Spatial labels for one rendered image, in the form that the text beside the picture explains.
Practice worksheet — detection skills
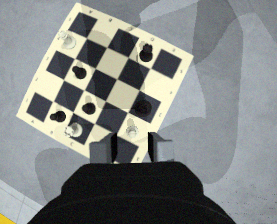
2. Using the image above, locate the cream and black chessboard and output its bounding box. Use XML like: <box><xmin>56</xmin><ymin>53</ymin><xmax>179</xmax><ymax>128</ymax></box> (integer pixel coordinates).
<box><xmin>17</xmin><ymin>3</ymin><xmax>193</xmax><ymax>163</ymax></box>

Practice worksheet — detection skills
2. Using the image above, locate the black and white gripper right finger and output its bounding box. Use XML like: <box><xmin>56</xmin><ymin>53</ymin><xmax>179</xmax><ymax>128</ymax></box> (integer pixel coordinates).
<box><xmin>148</xmin><ymin>132</ymin><xmax>174</xmax><ymax>162</ymax></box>

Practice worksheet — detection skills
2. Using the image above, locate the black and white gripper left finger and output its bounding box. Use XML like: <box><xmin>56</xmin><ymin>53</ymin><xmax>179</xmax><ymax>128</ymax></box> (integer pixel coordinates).
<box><xmin>89</xmin><ymin>133</ymin><xmax>118</xmax><ymax>163</ymax></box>

